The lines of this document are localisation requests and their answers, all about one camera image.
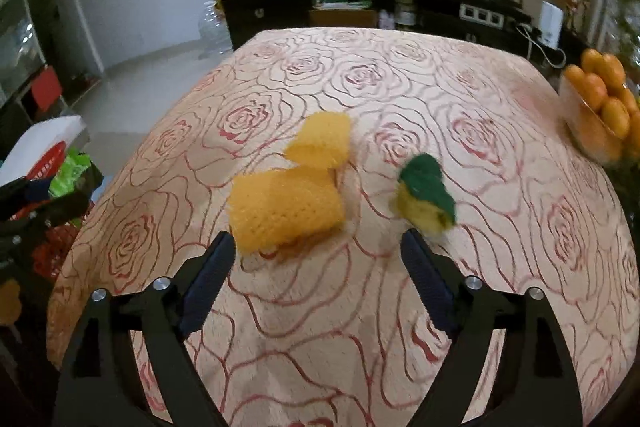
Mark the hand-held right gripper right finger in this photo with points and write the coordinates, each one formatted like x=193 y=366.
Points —
x=425 y=279

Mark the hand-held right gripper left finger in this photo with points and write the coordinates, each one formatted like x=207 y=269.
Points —
x=207 y=279

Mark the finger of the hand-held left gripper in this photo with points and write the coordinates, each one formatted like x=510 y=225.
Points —
x=50 y=213
x=30 y=193

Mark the red plastic basket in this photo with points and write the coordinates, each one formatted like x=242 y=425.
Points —
x=55 y=249

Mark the green snack packet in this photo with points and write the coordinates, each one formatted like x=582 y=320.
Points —
x=70 y=172

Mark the green and yellow sponge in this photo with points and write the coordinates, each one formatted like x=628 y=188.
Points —
x=425 y=187

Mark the large yellow foam net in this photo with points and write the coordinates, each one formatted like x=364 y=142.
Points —
x=285 y=209

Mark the small yellow foam net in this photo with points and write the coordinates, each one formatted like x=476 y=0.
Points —
x=320 y=142

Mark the white foam box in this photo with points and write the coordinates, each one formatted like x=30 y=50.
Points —
x=35 y=139

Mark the light blue object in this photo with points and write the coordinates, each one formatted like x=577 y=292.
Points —
x=100 y=190

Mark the yellow object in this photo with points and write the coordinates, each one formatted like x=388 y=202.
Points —
x=9 y=302

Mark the red chair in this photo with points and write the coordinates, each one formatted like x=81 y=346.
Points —
x=46 y=91

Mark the glass fruit bowl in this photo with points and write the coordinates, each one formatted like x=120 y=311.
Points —
x=582 y=127

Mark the large clear water jug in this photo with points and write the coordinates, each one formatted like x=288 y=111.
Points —
x=215 y=32

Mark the bowl of oranges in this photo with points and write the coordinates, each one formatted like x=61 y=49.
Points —
x=607 y=102

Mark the jar in cabinet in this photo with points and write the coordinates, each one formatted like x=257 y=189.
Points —
x=405 y=11

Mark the white socket panel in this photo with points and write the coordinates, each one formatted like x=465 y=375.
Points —
x=481 y=15

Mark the brown cardboard box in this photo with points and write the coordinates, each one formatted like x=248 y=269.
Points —
x=342 y=19

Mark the black television cabinet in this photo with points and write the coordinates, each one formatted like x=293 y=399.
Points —
x=270 y=12

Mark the white upright appliance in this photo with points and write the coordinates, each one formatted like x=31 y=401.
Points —
x=550 y=24

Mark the green packet on box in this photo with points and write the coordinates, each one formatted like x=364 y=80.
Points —
x=340 y=0

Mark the small figurine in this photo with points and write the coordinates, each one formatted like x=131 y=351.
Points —
x=576 y=4

